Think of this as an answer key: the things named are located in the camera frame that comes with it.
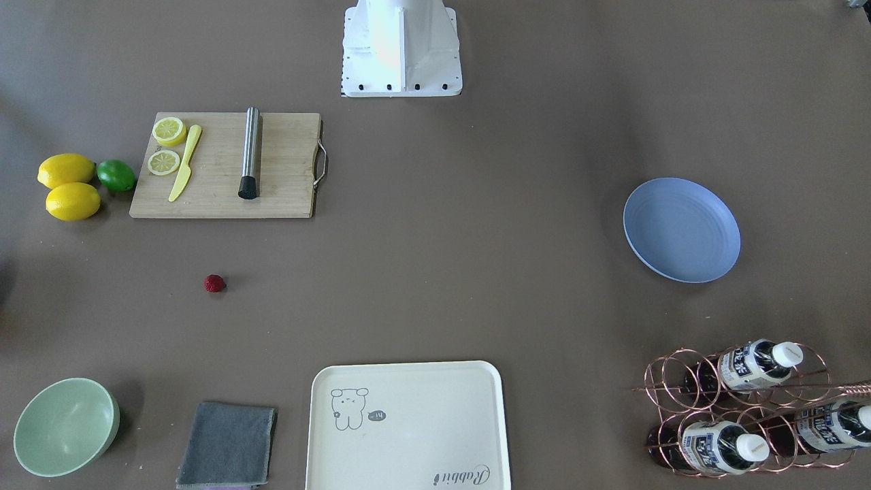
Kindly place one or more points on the red strawberry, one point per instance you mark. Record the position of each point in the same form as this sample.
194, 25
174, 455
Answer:
214, 284

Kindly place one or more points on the wooden cutting board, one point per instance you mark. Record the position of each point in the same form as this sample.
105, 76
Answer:
286, 171

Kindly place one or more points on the dark drink bottle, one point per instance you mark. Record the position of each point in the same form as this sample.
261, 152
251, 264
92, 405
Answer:
835, 427
707, 448
738, 372

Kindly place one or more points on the lemon slice lower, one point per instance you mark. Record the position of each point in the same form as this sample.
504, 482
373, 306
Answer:
163, 162

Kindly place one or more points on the yellow lemon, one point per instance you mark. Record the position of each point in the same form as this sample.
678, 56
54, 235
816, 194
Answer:
73, 201
64, 168

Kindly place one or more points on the lemon half upper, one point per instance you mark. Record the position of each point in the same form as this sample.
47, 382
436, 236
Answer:
169, 131

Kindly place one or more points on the dark drink bottle top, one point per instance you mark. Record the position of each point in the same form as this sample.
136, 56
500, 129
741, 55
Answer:
738, 372

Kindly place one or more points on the cream rabbit tray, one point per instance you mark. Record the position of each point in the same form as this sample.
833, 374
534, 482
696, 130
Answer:
434, 425

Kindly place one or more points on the grey folded cloth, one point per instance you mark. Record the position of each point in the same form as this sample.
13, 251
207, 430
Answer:
229, 447

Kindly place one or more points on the yellow lemon upper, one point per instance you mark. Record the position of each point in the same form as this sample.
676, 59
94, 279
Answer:
64, 168

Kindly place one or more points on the copper wire bottle rack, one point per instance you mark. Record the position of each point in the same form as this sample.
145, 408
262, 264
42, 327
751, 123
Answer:
810, 385

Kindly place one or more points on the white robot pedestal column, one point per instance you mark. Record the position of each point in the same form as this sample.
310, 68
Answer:
400, 49

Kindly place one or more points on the green lime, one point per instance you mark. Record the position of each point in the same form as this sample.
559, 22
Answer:
116, 175

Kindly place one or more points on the yellow lemon lower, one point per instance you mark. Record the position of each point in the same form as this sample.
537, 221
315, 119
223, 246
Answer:
73, 201

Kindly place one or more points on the green bowl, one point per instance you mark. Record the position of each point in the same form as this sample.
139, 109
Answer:
65, 427

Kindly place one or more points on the blue plate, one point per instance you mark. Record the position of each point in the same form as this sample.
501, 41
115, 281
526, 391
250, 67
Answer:
681, 230

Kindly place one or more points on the steel muddler black tip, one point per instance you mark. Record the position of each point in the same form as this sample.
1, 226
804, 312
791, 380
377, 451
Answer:
249, 181

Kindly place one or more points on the yellow plastic knife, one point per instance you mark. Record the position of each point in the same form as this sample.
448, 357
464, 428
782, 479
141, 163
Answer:
184, 171

